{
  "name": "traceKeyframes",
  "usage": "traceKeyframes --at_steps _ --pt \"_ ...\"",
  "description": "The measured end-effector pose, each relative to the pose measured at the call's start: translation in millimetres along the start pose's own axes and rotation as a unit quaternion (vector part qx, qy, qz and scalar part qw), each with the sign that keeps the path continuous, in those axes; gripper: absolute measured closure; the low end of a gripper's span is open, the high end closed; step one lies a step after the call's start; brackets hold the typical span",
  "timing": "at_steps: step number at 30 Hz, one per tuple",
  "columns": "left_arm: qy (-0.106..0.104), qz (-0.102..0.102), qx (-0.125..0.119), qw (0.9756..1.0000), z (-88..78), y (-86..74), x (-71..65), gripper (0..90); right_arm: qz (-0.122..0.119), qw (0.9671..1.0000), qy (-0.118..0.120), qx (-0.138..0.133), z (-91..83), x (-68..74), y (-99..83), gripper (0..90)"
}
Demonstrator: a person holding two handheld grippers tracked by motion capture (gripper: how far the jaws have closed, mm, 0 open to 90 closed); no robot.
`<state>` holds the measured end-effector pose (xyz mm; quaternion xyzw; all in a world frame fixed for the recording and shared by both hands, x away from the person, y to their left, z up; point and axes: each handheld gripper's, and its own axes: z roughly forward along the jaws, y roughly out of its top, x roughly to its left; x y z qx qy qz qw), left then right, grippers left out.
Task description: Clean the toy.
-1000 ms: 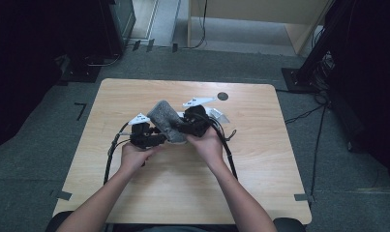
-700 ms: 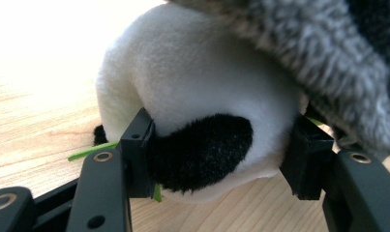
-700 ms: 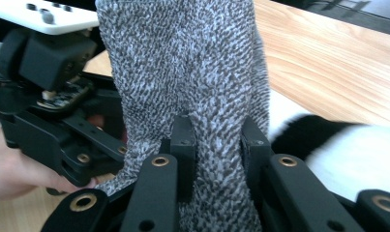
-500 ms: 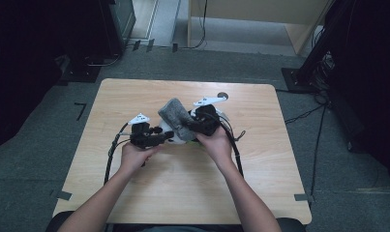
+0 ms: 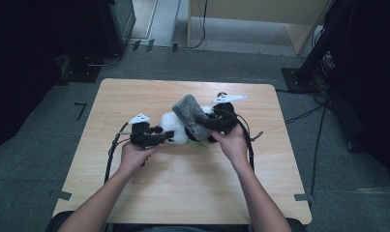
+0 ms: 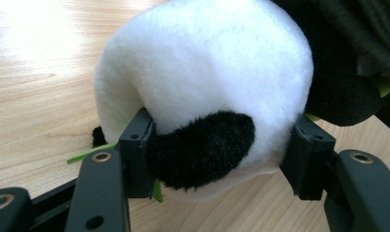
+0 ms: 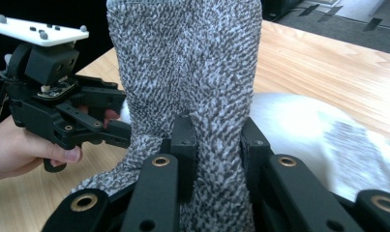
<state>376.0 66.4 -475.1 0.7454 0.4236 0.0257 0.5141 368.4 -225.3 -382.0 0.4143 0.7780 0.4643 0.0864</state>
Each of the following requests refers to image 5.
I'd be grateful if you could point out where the person's right hand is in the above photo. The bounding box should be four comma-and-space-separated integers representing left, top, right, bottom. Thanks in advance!
211, 125, 250, 166

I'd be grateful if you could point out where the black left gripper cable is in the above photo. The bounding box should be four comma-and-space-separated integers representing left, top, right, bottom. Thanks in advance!
104, 122, 133, 185

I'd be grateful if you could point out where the person's left hand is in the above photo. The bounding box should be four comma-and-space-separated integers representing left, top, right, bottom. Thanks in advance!
119, 142, 163, 177

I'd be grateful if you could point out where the grey fluffy towel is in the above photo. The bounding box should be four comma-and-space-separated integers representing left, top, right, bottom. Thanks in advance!
171, 94, 213, 142

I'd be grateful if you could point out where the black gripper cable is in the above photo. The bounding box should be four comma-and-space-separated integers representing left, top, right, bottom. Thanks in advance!
104, 122, 133, 185
229, 109, 264, 173

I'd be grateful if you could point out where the black tape corner mark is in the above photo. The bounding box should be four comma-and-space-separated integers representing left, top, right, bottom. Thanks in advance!
74, 101, 88, 122

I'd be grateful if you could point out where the dark cabinet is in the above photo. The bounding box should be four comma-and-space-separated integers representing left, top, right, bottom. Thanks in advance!
100, 0, 137, 58

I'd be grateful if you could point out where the dark curtain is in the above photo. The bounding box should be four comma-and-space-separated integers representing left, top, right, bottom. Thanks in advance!
324, 0, 390, 191
0, 0, 104, 153

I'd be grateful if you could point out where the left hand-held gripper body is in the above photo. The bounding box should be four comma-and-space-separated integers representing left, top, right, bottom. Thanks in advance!
128, 112, 153, 150

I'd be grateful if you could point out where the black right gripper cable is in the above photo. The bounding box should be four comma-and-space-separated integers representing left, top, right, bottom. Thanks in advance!
229, 109, 264, 173

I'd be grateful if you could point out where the light wooden desk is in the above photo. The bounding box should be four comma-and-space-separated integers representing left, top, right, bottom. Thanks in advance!
187, 0, 333, 56

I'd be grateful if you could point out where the black metal stand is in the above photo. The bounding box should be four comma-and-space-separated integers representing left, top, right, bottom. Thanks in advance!
281, 0, 356, 95

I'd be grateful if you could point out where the panda plush toy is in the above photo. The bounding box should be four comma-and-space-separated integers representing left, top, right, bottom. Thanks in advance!
158, 104, 217, 150

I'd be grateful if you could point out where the grey tape piece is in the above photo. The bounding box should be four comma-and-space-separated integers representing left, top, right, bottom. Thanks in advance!
293, 192, 315, 203
49, 189, 74, 202

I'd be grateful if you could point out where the black hanging cable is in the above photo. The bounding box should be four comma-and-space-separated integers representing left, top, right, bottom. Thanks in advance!
182, 0, 209, 50

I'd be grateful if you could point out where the long black floor cable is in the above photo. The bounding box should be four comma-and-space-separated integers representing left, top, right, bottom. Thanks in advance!
309, 102, 328, 198

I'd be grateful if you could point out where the black flat stand base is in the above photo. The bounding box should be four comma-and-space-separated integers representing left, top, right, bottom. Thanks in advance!
57, 54, 103, 84

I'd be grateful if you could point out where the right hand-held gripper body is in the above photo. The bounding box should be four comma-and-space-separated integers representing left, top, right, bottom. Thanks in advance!
211, 94, 249, 135

